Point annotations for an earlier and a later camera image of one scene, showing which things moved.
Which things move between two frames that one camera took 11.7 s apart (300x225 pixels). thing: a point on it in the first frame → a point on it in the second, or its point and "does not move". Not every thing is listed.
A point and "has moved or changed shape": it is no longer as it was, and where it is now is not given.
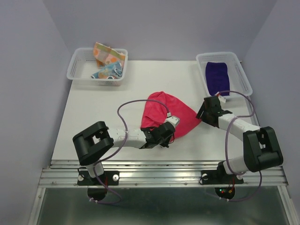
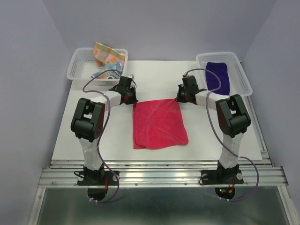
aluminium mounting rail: (156, 174) does not move
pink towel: (160, 106) has moved or changed shape
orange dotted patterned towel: (105, 55) does not move
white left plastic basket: (82, 65) does not move
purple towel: (217, 78) does not move
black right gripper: (201, 112) → (178, 98)
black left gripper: (165, 144) → (134, 99)
